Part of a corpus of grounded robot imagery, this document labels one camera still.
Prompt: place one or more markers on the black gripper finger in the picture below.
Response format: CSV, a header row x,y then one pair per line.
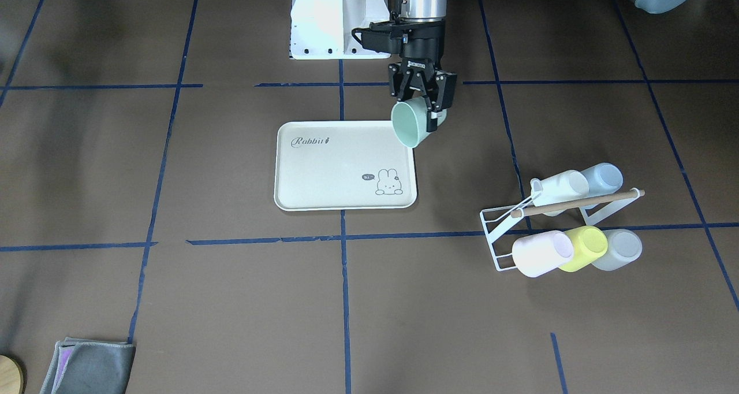
x,y
444,84
399,77

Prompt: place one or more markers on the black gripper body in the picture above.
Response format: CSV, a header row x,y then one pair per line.
x,y
427,43

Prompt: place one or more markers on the green cup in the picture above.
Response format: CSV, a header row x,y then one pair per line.
x,y
409,120

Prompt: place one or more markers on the beige rabbit serving tray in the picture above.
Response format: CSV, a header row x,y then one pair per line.
x,y
342,165

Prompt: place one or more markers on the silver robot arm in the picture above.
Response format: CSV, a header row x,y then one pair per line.
x,y
436,11

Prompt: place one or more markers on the beige cup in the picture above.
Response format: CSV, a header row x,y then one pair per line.
x,y
566,186

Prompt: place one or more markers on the blue cup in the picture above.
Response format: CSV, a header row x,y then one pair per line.
x,y
603,179

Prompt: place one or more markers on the pink cup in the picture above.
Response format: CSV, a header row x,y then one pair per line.
x,y
541,253

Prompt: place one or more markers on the yellow cup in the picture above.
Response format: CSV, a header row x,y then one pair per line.
x,y
589,244

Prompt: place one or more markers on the grey cup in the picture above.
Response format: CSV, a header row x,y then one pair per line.
x,y
623,247

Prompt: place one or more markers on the grey folded cloth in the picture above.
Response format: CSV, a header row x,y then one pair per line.
x,y
89,366

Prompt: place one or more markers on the wooden mug tree stand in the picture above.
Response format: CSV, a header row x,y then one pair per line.
x,y
12,376

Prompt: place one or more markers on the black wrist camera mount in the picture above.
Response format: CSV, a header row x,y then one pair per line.
x,y
383,37

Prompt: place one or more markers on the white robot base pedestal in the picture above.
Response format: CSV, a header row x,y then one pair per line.
x,y
321,29

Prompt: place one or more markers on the white wire cup rack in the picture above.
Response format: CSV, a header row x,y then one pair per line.
x,y
497,221

